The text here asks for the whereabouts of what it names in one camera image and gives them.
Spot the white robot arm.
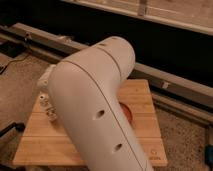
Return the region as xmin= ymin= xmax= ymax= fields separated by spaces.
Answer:
xmin=38 ymin=36 xmax=154 ymax=171

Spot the orange bowl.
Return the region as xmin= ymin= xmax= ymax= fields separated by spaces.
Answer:
xmin=119 ymin=103 xmax=133 ymax=123

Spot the small white bottle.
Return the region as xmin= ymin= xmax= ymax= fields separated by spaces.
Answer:
xmin=39 ymin=94 xmax=57 ymax=122

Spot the blue object right edge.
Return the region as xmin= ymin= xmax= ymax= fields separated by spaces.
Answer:
xmin=205 ymin=145 xmax=213 ymax=169

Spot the metal rail beam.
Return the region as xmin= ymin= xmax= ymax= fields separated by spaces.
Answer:
xmin=0 ymin=23 xmax=213 ymax=124

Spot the black cable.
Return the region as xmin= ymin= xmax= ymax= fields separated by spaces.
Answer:
xmin=0 ymin=53 xmax=33 ymax=75

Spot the black handle left edge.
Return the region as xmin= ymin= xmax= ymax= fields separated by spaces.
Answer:
xmin=0 ymin=122 xmax=25 ymax=137

